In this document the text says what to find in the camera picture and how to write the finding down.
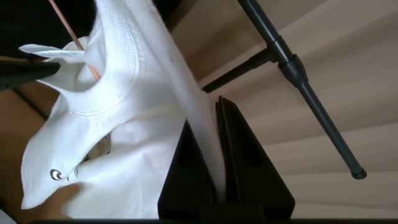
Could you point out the white printed garment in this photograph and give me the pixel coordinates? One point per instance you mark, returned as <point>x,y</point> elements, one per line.
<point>140,93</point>

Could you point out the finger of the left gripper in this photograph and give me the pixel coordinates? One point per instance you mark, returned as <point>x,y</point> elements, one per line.
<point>25,73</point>

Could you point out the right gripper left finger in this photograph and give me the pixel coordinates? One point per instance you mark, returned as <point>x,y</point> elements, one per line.
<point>183,186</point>

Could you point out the black clothes rack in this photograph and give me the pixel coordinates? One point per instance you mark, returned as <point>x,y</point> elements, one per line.
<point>292,68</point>

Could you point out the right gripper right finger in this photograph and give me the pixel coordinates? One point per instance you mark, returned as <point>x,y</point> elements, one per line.
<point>261,186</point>

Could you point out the beige curtain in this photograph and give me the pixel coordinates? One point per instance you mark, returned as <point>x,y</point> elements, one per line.
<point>342,62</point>

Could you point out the pink clothes hanger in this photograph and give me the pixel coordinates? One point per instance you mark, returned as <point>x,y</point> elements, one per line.
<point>70,31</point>

